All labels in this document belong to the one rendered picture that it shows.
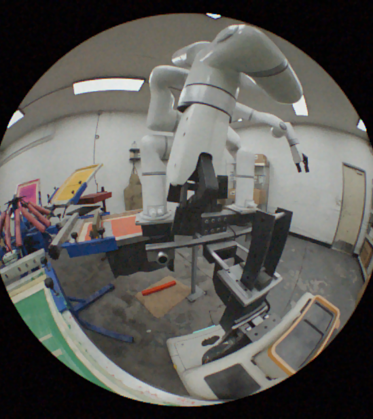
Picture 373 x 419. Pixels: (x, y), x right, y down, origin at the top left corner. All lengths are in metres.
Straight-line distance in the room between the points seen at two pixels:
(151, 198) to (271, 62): 0.47
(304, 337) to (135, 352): 1.23
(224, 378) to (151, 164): 0.67
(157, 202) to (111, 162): 2.55
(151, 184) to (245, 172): 0.42
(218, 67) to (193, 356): 1.15
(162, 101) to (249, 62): 0.37
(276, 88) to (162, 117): 0.37
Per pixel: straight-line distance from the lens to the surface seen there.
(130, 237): 0.70
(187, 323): 1.41
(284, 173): 3.65
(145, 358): 1.33
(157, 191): 0.46
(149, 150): 0.46
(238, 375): 0.39
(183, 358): 1.01
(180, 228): 0.16
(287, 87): 0.19
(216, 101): 0.16
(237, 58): 0.16
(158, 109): 0.47
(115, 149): 3.01
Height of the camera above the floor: 1.28
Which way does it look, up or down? 14 degrees down
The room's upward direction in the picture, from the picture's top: straight up
